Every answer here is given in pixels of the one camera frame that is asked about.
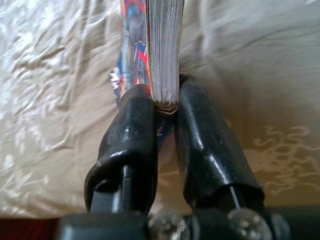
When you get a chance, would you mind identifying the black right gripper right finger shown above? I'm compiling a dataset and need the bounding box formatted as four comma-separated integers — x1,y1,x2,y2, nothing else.
174,73,265,210

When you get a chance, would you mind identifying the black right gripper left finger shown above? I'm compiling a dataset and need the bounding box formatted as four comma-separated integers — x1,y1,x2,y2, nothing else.
84,84,158,215

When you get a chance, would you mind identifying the colourful comic book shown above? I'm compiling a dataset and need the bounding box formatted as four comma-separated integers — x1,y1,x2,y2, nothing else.
107,0,186,141

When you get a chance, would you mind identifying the bed with floral beige sheet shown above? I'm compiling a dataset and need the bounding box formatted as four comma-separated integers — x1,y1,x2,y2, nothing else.
0,0,320,226

